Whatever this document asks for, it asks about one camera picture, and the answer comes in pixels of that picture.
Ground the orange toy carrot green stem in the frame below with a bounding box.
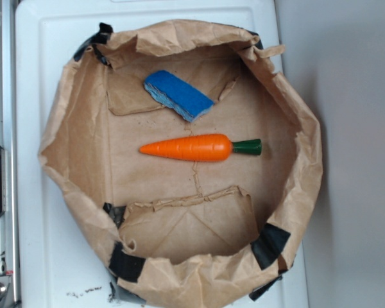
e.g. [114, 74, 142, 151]
[139, 134, 262, 162]

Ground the blue sponge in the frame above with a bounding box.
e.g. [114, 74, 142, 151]
[144, 70, 214, 123]

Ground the brown paper bag bin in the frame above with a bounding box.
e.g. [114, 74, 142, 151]
[38, 20, 323, 307]

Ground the white plastic tray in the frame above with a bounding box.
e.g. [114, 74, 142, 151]
[13, 0, 311, 308]

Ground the aluminium frame rail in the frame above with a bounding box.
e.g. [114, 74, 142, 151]
[0, 1, 22, 307]

